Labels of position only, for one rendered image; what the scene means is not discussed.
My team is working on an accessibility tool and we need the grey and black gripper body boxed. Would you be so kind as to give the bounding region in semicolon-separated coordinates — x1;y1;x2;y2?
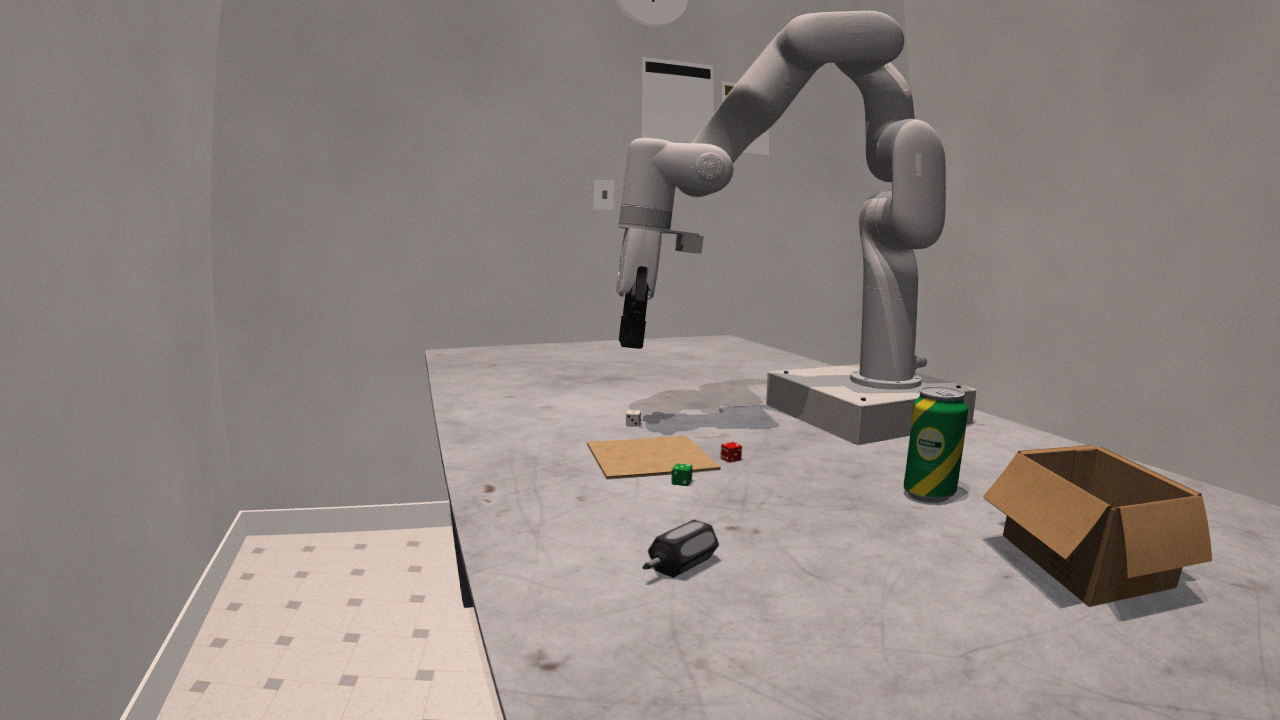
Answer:
616;224;669;300

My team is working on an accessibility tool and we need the tan mat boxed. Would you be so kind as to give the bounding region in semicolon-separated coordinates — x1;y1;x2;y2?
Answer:
588;436;721;479

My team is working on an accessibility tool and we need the green soda can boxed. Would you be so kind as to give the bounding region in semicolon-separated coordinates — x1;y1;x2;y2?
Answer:
904;386;968;503

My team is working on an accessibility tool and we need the open brown cardboard box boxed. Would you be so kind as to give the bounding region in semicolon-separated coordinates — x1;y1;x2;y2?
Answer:
983;445;1212;606

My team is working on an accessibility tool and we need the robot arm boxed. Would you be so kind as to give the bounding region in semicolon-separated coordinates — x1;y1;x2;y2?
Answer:
620;12;946;389

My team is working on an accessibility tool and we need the green die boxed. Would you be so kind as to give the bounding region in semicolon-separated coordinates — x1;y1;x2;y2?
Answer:
672;464;692;486

